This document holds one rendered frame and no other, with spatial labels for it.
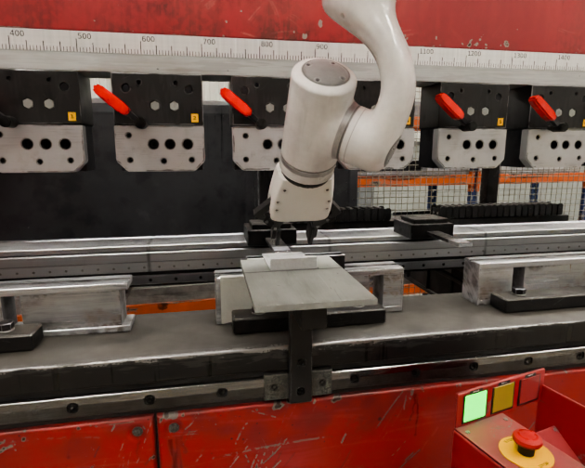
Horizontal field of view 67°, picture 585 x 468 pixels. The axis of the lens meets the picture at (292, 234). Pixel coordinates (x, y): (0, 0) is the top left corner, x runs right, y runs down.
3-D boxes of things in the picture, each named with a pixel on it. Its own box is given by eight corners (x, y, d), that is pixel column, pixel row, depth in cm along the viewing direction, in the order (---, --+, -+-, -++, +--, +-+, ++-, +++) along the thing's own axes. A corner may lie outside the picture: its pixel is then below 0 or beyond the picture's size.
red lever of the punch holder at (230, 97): (224, 84, 73) (269, 123, 76) (223, 87, 77) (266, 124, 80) (217, 92, 73) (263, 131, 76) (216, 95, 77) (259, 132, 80)
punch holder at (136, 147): (117, 172, 76) (109, 71, 73) (125, 169, 84) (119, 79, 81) (205, 171, 79) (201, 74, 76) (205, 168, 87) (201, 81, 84)
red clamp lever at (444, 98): (445, 89, 80) (479, 125, 83) (434, 92, 84) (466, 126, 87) (438, 97, 81) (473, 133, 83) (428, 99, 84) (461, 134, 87)
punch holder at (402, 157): (339, 169, 84) (341, 78, 80) (327, 167, 92) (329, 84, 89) (412, 169, 86) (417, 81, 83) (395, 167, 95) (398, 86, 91)
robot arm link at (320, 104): (351, 150, 66) (296, 127, 68) (374, 70, 56) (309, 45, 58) (329, 183, 61) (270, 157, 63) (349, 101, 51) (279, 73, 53)
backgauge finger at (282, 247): (254, 262, 91) (253, 238, 90) (243, 237, 116) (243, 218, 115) (311, 259, 93) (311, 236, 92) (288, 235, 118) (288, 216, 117)
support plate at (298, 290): (254, 313, 61) (254, 306, 61) (240, 265, 86) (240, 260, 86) (377, 305, 64) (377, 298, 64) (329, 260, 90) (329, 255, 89)
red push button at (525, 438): (527, 469, 62) (530, 446, 61) (503, 451, 65) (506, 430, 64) (547, 461, 63) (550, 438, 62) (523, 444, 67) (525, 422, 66)
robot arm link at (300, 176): (333, 135, 68) (330, 149, 70) (277, 135, 66) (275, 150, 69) (345, 172, 63) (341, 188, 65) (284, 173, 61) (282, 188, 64)
